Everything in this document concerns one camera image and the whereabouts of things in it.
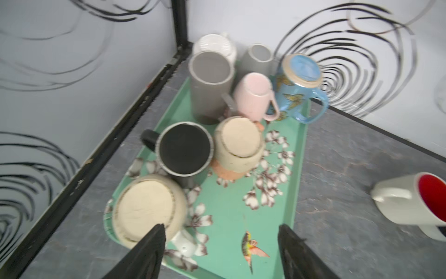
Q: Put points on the white mug red inside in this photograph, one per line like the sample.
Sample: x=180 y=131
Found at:
x=414 y=200

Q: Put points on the beige mug white handle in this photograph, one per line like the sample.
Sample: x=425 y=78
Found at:
x=148 y=201

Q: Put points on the tall grey mug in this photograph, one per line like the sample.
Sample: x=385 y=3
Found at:
x=212 y=77

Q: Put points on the green floral tray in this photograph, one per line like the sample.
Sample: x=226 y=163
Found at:
x=236 y=224

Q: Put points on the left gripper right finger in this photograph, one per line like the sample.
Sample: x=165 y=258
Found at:
x=299 y=261

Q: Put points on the white ribbed mug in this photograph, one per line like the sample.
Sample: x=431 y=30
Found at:
x=217 y=43

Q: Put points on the blue butterfly mug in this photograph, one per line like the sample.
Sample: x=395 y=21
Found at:
x=297 y=82

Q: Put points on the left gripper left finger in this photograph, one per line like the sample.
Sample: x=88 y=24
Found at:
x=144 y=260

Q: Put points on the beige and salmon mug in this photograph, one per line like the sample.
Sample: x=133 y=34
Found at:
x=239 y=145

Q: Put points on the small grey mug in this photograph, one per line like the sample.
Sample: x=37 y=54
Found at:
x=257 y=58

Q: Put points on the black speckled mug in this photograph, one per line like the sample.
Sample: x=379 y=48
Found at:
x=184 y=150

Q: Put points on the pink mug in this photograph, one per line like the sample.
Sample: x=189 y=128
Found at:
x=255 y=98

